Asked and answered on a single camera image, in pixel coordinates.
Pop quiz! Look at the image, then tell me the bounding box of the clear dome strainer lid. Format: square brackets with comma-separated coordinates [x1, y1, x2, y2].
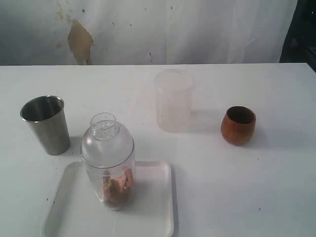
[80, 113, 134, 168]

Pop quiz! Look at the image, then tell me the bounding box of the brown wooden cup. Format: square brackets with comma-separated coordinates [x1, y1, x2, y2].
[220, 106, 256, 146]

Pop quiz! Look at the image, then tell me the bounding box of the clear plastic shaker cup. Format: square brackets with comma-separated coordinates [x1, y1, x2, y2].
[83, 150, 136, 210]

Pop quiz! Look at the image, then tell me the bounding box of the stainless steel cup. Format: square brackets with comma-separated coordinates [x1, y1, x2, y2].
[20, 95, 71, 156]

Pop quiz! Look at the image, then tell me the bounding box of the translucent plastic container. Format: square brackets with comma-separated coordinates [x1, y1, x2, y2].
[154, 69, 194, 133]

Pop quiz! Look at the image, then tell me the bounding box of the white square tray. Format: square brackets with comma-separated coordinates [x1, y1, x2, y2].
[41, 161, 174, 237]

